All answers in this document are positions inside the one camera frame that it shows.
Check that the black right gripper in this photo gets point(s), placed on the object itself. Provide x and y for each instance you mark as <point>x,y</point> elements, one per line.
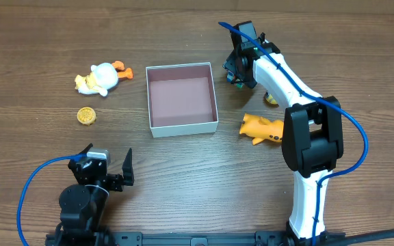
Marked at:
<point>231,65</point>

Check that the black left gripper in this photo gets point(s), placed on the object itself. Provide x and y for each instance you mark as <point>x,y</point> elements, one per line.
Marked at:
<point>107,176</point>

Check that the multicoloured puzzle cube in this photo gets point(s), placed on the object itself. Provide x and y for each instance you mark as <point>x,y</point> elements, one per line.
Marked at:
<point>232,79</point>

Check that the yellow grey face ball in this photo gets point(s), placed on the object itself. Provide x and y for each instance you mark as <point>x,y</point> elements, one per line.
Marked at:
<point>270,99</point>

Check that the orange plush dog toy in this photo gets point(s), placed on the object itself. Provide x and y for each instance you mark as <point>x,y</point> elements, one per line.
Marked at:
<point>260,129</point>

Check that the white cardboard box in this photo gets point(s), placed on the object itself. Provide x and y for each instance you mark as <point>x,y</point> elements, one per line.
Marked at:
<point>181,99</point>

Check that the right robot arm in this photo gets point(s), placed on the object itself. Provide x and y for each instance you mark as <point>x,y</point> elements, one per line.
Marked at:
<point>312,135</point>

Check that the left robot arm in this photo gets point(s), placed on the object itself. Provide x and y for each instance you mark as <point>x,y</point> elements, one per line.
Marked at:
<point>82,204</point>

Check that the white plush duck toy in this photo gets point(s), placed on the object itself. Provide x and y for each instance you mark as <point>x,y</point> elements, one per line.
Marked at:
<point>102,78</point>

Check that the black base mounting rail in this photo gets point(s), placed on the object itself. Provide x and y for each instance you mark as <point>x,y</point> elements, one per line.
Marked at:
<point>275,238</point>

